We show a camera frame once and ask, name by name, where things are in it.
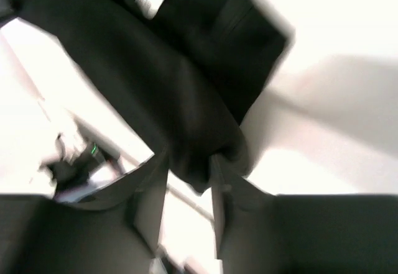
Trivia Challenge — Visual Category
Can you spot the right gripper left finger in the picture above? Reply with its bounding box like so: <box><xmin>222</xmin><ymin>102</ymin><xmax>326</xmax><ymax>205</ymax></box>
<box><xmin>1</xmin><ymin>152</ymin><xmax>169</xmax><ymax>273</ymax></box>

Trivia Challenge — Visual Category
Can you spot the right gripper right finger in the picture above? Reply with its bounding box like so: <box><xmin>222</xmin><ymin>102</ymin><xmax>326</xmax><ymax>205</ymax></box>
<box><xmin>210</xmin><ymin>155</ymin><xmax>397</xmax><ymax>273</ymax></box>

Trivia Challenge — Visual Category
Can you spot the black t shirt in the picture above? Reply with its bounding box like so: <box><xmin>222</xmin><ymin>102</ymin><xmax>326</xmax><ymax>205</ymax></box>
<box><xmin>1</xmin><ymin>0</ymin><xmax>288</xmax><ymax>193</ymax></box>

